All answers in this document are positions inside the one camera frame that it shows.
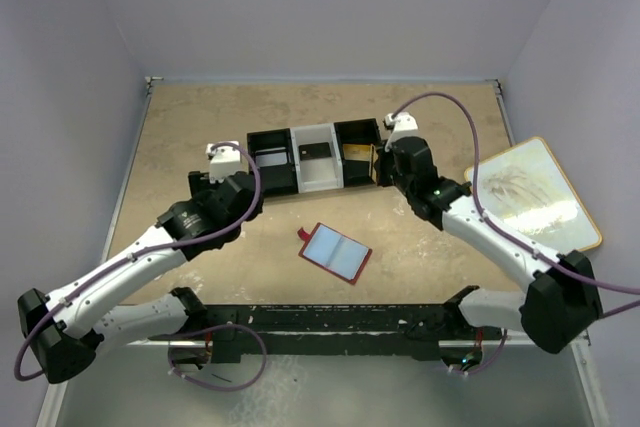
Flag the gold card in tray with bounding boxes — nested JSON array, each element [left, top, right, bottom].
[[342, 144, 372, 162]]

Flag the purple cable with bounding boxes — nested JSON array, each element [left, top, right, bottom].
[[389, 91, 640, 379], [13, 141, 269, 390]]

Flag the wooden framed whiteboard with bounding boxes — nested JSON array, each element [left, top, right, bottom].
[[478, 137, 602, 253]]

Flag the black white three-compartment tray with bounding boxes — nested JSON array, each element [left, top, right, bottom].
[[246, 118, 382, 197]]

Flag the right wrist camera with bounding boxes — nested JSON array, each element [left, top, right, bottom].
[[383, 112, 418, 143]]

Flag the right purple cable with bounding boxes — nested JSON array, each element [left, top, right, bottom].
[[389, 91, 640, 379]]

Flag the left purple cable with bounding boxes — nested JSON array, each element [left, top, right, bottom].
[[13, 141, 269, 390]]

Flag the red leather card holder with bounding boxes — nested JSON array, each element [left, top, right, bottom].
[[297, 223, 372, 285]]

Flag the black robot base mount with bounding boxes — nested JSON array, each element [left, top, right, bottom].
[[147, 286, 506, 366]]

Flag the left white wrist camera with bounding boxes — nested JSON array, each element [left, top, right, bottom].
[[205, 141, 243, 184]]

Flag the aluminium frame rail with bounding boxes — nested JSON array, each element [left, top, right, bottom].
[[34, 336, 171, 427]]

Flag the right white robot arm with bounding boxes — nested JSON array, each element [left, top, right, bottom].
[[374, 136, 603, 354]]

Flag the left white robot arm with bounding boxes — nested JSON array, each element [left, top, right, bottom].
[[18, 172, 263, 384]]

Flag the white card in tray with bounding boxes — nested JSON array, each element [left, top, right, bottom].
[[255, 151, 289, 168]]

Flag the black card in tray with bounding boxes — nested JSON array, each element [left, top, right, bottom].
[[299, 142, 332, 161]]

